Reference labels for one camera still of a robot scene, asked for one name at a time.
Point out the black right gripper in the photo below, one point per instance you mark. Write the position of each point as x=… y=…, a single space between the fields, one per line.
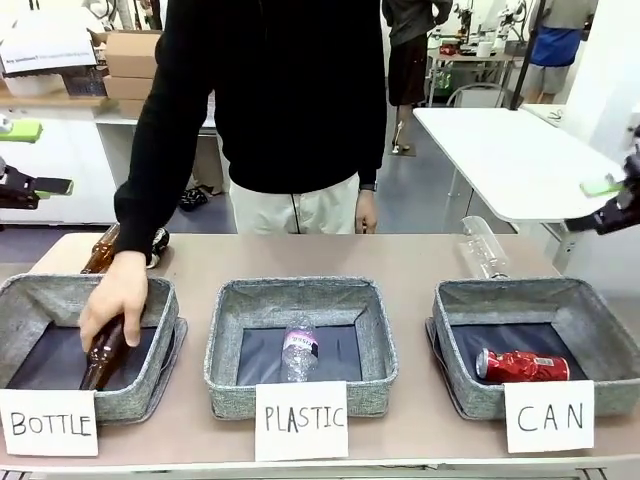
x=629 y=200

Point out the person's left hand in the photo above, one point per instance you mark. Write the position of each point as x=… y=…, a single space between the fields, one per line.
x=366 y=212

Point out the bystander in black shorts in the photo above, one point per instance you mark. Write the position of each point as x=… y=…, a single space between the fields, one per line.
x=407 y=55

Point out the grey fabric basket bottle label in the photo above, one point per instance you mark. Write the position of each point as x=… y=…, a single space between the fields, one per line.
x=45 y=300

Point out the white paper sign PLASTIC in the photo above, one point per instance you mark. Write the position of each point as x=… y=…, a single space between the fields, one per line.
x=301 y=420

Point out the large cardboard box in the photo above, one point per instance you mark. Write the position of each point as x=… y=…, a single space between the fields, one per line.
x=132 y=54

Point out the crushed red soda can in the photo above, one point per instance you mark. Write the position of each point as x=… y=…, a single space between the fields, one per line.
x=522 y=365

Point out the white paper sign BOTTLE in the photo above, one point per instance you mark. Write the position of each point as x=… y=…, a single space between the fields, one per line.
x=47 y=422

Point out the white paper sign CAN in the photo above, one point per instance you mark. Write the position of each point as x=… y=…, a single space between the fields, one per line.
x=549 y=416

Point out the brown glass bottle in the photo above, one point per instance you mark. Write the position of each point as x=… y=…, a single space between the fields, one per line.
x=100 y=250
x=102 y=360

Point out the grey fabric basket can label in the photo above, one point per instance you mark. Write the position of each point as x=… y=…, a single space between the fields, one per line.
x=510 y=300

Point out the black mesh crate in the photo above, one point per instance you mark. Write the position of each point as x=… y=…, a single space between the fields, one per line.
x=86 y=84

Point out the flat cardboard box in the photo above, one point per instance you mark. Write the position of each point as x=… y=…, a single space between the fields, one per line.
x=127 y=87

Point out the person's beige trousers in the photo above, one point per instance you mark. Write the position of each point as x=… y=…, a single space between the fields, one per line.
x=295 y=207

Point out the grey metal chair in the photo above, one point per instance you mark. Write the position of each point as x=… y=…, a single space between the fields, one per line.
x=475 y=95

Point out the clear empty plastic bottle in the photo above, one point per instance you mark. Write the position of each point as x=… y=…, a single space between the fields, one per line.
x=482 y=250

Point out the white folding table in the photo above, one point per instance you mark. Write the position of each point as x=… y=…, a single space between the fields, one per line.
x=510 y=160

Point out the person's right hand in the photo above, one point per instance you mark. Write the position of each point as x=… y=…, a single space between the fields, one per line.
x=117 y=295

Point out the bystander in blue shirt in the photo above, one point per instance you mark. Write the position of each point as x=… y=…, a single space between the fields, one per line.
x=557 y=45

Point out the black can on table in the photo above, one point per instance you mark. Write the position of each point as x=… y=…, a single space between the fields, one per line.
x=160 y=247

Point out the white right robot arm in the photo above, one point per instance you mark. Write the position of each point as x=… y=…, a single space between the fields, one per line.
x=632 y=130

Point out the person's left forearm black sleeve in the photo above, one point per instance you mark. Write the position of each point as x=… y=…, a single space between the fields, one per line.
x=371 y=155

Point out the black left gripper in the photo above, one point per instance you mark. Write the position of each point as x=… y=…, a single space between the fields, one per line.
x=17 y=187

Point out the crushed plastic bottle pink label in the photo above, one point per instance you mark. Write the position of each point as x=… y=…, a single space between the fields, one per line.
x=299 y=352

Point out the background work table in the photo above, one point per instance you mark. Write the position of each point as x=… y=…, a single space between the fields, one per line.
x=475 y=65

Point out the small cardboard box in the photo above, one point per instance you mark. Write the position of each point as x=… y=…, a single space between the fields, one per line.
x=131 y=108

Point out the grey fabric basket plastic label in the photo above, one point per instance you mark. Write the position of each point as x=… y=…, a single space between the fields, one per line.
x=300 y=300

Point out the black shoes on floor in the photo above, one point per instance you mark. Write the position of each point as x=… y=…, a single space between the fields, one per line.
x=192 y=198

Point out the white plastic tub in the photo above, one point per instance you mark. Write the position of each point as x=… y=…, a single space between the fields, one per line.
x=35 y=86

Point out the white paper roll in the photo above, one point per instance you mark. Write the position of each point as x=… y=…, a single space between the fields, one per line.
x=485 y=50

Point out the person's right forearm black sleeve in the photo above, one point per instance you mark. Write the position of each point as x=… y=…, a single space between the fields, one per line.
x=137 y=220

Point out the black metal pole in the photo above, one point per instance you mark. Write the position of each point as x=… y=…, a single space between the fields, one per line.
x=525 y=55

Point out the person's torso black sweater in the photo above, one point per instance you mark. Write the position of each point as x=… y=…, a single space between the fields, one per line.
x=270 y=85

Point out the white printed paper sheet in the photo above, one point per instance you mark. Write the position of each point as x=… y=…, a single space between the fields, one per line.
x=47 y=52

